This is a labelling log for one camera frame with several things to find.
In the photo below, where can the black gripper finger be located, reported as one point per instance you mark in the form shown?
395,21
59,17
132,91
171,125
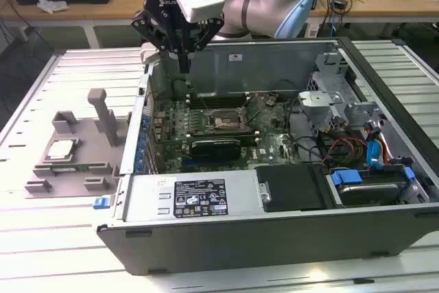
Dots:
211,34
144,27

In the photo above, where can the thin metal locking lever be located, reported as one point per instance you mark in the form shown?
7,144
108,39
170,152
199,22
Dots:
206,104
255,116

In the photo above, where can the silver CPU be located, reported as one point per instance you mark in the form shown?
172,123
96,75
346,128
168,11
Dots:
61,149

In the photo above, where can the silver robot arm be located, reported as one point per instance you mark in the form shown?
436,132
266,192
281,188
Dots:
240,8

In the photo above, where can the CPU socket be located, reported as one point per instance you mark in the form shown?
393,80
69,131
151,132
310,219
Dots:
226,123

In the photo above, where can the pale grey case latch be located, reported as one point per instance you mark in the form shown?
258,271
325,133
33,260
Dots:
149,55

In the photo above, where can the wooden desk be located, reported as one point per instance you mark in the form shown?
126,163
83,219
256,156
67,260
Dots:
103,11

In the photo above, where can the RAM slot with white clips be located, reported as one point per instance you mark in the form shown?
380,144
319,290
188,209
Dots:
219,132
226,96
226,101
248,138

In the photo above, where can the RAM slot with black clips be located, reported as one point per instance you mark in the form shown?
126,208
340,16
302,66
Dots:
226,104
226,99

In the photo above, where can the coin cell battery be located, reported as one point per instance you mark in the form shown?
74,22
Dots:
270,101

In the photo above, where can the crumpled white paper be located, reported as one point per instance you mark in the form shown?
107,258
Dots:
51,5

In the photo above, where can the blue card retainer strip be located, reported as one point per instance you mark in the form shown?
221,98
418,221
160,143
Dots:
142,140

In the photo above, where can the black graphics card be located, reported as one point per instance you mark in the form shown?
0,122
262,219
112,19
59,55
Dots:
216,150

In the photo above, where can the grey parts rack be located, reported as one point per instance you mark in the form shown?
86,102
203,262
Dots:
87,137

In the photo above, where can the silver metal drive cage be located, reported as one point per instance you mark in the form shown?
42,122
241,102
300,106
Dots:
320,99

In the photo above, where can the green motherboard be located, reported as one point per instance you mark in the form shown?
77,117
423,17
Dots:
267,149

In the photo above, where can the small black adapter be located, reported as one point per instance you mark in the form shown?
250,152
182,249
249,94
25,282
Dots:
340,4

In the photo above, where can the green RAM stick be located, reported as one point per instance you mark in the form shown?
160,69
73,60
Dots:
80,168

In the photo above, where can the black label sticker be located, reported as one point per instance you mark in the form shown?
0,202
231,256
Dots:
200,200

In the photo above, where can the black drive bay cover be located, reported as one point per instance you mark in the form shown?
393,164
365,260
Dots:
291,186

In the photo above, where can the silver power supply box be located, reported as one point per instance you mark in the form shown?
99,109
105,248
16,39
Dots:
144,200

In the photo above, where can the small blue case latch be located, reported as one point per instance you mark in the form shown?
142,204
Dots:
101,203

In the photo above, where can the open grey PC case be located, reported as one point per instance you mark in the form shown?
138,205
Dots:
240,245

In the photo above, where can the hard disk in blue carrier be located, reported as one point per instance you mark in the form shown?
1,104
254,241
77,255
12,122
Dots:
368,193

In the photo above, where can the white case wall sticker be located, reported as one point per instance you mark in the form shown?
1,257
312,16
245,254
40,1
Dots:
235,57

